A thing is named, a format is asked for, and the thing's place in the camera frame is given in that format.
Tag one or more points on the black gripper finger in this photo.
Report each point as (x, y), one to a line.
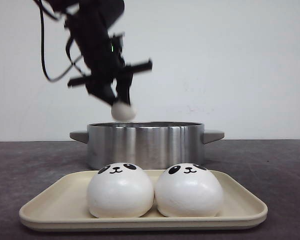
(102, 91)
(123, 85)

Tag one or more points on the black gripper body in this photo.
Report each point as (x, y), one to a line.
(104, 59)

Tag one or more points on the panda bun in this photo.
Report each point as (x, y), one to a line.
(188, 190)
(120, 190)
(121, 111)

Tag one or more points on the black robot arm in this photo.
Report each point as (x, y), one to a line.
(88, 22)

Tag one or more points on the stainless steel steamer pot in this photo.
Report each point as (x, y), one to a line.
(149, 145)

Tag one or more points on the cream rectangular tray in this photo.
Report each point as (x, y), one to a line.
(62, 207)

